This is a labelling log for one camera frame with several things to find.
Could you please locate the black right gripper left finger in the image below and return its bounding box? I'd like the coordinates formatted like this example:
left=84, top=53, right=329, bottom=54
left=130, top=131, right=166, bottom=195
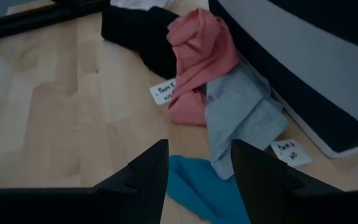
left=0, top=139, right=170, bottom=224

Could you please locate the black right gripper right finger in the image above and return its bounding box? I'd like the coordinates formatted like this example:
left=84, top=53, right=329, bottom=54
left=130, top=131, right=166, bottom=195
left=231, top=139, right=358, bottom=224

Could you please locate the white paper tag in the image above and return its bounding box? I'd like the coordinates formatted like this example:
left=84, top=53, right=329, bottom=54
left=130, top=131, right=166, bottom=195
left=270, top=139, right=313, bottom=168
left=149, top=77, right=177, bottom=106

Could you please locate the teal sock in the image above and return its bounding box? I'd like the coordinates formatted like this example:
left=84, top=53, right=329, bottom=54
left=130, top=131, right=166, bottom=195
left=165, top=154, right=252, bottom=224

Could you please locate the grey garment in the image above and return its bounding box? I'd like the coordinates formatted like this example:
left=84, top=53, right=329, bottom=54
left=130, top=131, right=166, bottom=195
left=204, top=62, right=290, bottom=180

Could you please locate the pink garment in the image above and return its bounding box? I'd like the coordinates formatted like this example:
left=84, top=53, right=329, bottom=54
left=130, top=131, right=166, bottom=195
left=165, top=7, right=241, bottom=127

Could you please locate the black garment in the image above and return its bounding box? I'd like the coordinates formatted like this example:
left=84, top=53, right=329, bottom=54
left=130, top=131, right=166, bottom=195
left=100, top=5, right=180, bottom=80

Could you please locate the white garment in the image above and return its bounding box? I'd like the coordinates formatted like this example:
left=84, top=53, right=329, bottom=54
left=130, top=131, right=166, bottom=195
left=109, top=0, right=175, bottom=12

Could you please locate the navy white striped fabric basket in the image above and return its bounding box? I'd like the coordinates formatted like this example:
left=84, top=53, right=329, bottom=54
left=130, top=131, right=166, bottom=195
left=208, top=0, right=358, bottom=159

